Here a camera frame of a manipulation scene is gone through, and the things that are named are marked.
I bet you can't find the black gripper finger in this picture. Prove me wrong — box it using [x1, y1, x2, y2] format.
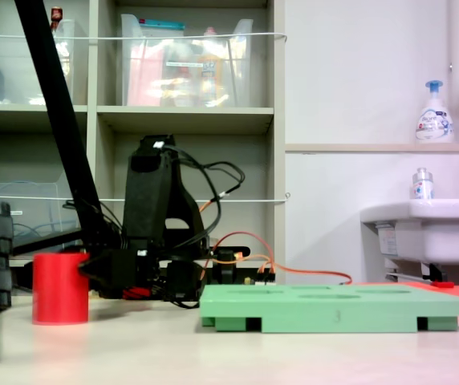
[77, 249, 112, 282]

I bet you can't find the red cylinder block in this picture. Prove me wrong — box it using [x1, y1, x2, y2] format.
[31, 252, 91, 326]

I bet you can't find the thin black tripod strut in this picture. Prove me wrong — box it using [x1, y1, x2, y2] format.
[10, 227, 84, 257]

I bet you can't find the black clamp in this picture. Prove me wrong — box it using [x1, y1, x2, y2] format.
[212, 247, 241, 285]

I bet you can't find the small circuit board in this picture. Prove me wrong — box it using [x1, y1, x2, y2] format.
[244, 275, 277, 287]

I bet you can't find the beige shelf unit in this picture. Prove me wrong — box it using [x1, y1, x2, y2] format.
[0, 0, 287, 298]

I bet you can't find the thick black tripod leg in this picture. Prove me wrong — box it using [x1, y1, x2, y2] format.
[14, 0, 124, 300]

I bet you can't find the large clear plastic bin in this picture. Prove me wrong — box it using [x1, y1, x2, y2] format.
[120, 14, 254, 108]

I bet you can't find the green board with shaped holes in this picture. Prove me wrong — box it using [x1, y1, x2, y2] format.
[199, 283, 459, 334]

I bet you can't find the orange-labelled bottle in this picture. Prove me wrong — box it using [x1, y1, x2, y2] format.
[197, 26, 225, 107]

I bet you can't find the blue-topped packet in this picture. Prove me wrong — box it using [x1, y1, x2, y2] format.
[138, 18, 186, 38]

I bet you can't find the red-capped bottle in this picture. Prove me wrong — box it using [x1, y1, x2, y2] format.
[49, 6, 72, 77]

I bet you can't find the small silver-capped bottle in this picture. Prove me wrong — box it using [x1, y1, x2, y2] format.
[410, 167, 435, 201]

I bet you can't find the white sink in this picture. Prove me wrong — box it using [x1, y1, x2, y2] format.
[359, 198, 459, 266]

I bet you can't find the white soap pump bottle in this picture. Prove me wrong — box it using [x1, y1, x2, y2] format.
[415, 79, 455, 144]

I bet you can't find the red wire bundle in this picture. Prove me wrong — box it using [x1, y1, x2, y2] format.
[122, 285, 152, 300]

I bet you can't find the clear box with blue cables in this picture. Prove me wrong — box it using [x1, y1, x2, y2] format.
[0, 181, 83, 257]

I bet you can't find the black wire bundle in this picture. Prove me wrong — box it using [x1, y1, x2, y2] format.
[164, 144, 247, 257]

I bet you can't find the white cord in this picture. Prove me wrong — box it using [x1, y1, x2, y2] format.
[0, 31, 288, 43]
[0, 192, 292, 205]

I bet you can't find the orange cable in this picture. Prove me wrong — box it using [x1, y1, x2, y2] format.
[200, 231, 353, 286]

